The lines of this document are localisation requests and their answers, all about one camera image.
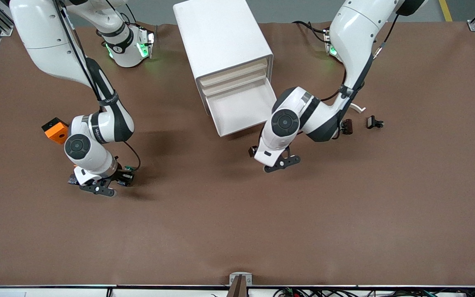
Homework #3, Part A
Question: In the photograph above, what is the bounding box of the orange and black button box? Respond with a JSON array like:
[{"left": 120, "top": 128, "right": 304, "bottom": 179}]
[{"left": 42, "top": 117, "right": 70, "bottom": 144}]

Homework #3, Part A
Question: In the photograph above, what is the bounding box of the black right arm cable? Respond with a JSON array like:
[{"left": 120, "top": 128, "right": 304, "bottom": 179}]
[{"left": 54, "top": 0, "right": 141, "bottom": 172}]

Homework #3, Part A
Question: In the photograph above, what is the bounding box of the grey metal edge bracket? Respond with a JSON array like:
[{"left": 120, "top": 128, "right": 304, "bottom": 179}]
[{"left": 229, "top": 272, "right": 253, "bottom": 286}]

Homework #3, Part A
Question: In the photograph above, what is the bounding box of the black base power cable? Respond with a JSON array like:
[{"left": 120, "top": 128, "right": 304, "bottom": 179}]
[{"left": 292, "top": 20, "right": 329, "bottom": 45}]

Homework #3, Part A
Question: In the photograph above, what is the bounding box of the brown wedge post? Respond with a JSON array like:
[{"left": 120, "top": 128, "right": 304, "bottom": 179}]
[{"left": 226, "top": 275, "right": 249, "bottom": 297}]

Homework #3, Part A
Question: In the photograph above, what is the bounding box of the tangled cable bundle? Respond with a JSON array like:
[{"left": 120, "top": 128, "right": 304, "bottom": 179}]
[{"left": 273, "top": 287, "right": 475, "bottom": 297}]

